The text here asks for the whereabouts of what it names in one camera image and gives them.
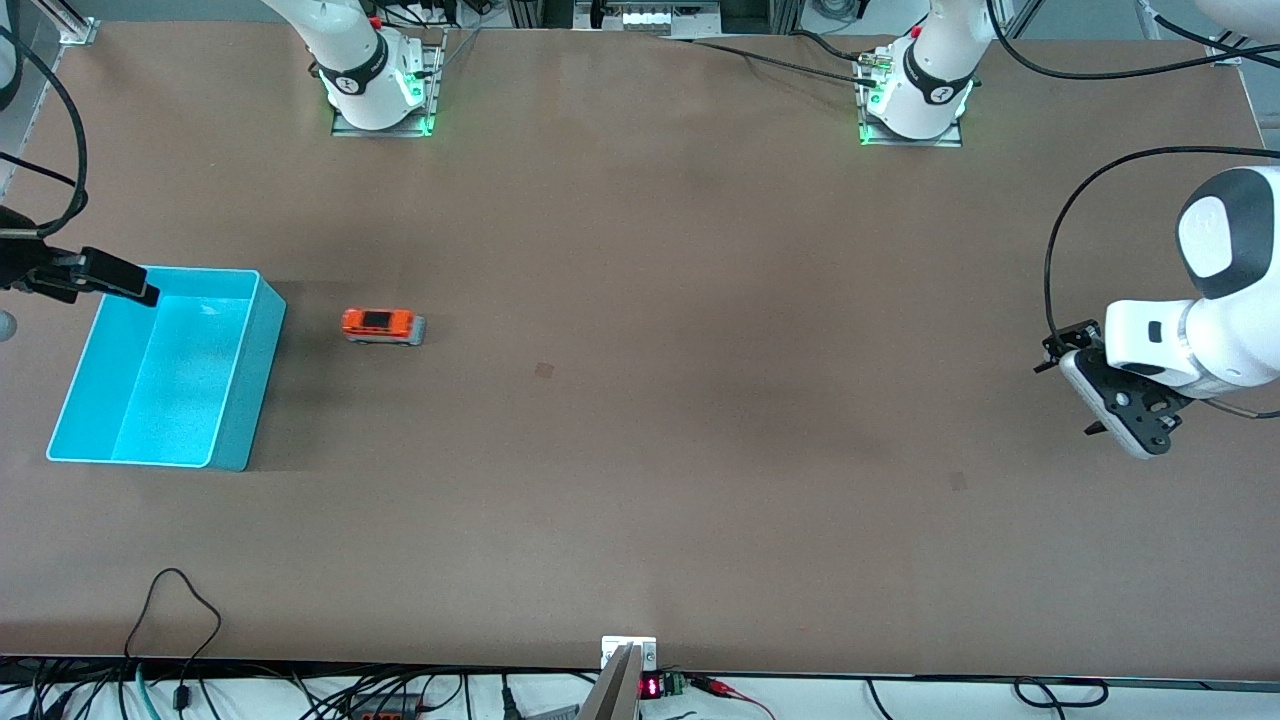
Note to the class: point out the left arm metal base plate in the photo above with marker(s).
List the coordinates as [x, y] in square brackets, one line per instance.
[945, 140]

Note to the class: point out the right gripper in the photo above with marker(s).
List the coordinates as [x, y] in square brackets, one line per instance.
[30, 262]

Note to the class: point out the red digit display module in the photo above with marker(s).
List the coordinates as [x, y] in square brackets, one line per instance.
[652, 687]

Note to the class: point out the white lit rack device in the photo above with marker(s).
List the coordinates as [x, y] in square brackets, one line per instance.
[655, 15]

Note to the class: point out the red clip lead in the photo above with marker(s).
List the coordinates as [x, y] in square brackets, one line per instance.
[725, 688]

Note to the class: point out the aluminium frame corner bracket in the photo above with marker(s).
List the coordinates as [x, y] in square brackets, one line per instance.
[75, 28]
[1222, 55]

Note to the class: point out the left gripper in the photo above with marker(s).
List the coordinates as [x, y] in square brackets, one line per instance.
[1073, 337]

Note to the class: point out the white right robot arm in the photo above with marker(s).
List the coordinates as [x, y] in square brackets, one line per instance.
[350, 60]

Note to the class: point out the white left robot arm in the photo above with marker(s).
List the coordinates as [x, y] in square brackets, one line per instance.
[1230, 330]

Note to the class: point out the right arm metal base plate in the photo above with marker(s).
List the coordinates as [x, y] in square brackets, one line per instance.
[435, 80]

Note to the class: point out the blue plastic box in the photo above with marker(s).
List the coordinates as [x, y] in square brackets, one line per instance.
[170, 380]

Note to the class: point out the orange toy bus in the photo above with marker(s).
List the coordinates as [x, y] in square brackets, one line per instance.
[380, 325]

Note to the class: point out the grey metal side panel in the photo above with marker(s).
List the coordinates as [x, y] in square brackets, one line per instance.
[25, 125]

